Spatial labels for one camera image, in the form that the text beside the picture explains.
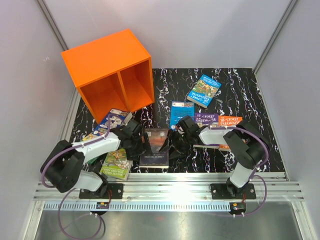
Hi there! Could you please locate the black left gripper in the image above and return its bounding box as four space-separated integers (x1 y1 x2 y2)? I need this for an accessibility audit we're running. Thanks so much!
126 134 153 163

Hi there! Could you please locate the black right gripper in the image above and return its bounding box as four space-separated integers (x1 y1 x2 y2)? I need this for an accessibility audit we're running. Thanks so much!
158 130 191 161

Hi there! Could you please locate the dark purple novel book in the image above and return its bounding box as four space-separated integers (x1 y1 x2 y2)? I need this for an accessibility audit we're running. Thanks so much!
139 128 169 169

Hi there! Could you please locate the lime 65-storey treehouse book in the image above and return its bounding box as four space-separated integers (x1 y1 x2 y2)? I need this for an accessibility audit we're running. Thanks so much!
100 148 133 181

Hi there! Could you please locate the blue 91-storey treehouse book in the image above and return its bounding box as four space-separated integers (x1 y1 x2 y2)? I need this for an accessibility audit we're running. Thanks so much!
92 108 133 137

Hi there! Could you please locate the green 104-storey treehouse book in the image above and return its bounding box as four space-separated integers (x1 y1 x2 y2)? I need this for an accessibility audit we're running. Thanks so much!
80 133 104 164

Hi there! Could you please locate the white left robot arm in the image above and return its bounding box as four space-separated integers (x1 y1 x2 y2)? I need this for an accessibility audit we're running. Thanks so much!
40 119 146 199

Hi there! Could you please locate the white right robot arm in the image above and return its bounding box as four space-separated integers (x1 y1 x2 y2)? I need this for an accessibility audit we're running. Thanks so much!
159 115 270 199

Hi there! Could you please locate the bright blue paperback book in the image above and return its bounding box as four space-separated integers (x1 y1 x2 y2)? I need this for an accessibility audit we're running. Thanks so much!
169 101 195 130

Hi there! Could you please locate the purple 52-storey treehouse book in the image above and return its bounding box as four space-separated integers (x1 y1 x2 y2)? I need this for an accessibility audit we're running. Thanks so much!
193 113 220 149

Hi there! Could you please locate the black marble-pattern mat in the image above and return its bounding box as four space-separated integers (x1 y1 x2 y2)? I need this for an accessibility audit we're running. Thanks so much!
67 67 286 174

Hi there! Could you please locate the orange 78-storey treehouse book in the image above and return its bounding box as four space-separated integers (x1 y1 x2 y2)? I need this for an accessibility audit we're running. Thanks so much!
218 115 243 152

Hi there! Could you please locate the teal 26-storey treehouse book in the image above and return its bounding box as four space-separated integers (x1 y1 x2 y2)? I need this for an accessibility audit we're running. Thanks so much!
187 74 221 109

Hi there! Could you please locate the orange two-compartment shelf box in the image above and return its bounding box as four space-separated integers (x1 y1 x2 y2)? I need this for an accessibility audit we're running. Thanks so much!
61 29 155 123

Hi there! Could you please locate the aluminium mounting rail frame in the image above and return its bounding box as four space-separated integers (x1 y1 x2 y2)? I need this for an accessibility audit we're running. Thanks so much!
33 172 305 213

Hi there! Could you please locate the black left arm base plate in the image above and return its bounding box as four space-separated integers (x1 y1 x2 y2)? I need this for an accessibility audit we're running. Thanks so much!
79 183 124 200

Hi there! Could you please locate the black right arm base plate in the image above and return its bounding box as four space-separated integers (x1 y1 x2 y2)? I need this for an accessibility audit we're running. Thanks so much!
209 183 257 200

